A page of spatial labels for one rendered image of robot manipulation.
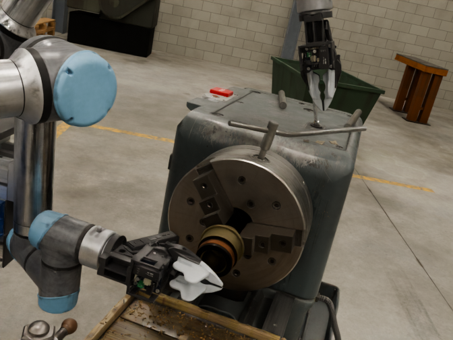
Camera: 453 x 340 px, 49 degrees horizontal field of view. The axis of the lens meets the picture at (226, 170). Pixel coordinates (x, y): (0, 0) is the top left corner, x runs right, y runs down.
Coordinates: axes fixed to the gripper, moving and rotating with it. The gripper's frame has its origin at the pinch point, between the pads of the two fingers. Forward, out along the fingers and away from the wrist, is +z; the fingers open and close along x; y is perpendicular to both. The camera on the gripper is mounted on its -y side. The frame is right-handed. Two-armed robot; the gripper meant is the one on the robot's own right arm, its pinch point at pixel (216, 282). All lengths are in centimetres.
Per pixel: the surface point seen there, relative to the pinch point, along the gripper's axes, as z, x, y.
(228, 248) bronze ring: -0.9, 2.3, -8.6
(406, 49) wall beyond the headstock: 81, -13, -1085
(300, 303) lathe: 15.2, -22.5, -37.3
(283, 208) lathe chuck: 6.1, 7.6, -22.5
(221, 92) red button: -25, 18, -70
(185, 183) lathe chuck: -16.3, 6.5, -22.5
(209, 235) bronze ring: -5.3, 3.0, -9.9
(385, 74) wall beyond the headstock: 53, -73, -1076
